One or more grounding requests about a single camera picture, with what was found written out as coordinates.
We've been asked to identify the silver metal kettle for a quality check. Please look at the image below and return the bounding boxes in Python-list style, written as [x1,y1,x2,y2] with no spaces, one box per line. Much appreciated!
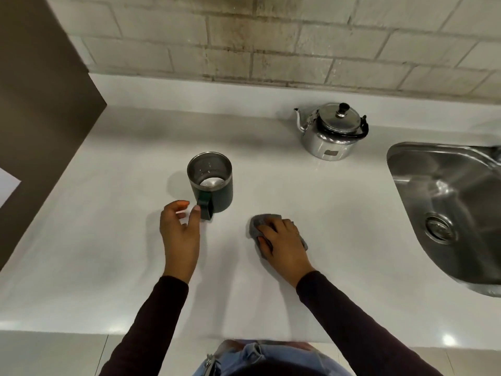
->
[294,102,369,162]

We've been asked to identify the person's left hand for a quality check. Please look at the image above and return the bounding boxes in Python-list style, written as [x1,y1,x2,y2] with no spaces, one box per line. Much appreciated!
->
[160,200,202,285]

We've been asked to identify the white panel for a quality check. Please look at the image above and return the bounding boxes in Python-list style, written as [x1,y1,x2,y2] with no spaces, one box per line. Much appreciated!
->
[0,167,22,210]

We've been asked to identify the blue jeans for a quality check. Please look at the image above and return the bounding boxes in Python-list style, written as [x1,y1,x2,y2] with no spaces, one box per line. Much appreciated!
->
[193,340,354,376]

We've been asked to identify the dark green steel mug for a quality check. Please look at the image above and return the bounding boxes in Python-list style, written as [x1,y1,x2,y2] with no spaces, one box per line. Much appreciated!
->
[187,152,234,221]

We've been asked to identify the silver kettle lid black knob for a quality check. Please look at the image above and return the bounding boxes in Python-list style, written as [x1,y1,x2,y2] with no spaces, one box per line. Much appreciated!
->
[317,102,361,132]

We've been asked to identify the person's right hand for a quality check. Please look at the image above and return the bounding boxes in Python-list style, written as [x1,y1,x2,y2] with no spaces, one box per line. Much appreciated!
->
[256,219,316,289]

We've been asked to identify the grey cleaning cloth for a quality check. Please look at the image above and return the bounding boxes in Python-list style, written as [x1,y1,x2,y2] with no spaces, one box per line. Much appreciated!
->
[248,214,309,259]

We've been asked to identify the stainless steel sink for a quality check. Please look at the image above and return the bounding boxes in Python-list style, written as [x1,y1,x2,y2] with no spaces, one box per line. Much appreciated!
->
[386,142,501,298]

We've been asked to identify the brown cabinet panel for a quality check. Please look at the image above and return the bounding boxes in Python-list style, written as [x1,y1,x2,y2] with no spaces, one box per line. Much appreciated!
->
[0,0,108,271]

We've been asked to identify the person's left forearm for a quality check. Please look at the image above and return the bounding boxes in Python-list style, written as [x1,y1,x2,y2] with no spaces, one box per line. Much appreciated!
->
[99,275,189,376]

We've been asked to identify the person's right forearm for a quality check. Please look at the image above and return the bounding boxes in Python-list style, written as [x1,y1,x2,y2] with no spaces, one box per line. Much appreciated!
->
[295,271,444,376]

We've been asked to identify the metal sink drain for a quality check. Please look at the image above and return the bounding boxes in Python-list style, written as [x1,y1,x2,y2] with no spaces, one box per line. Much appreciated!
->
[424,212,458,245]

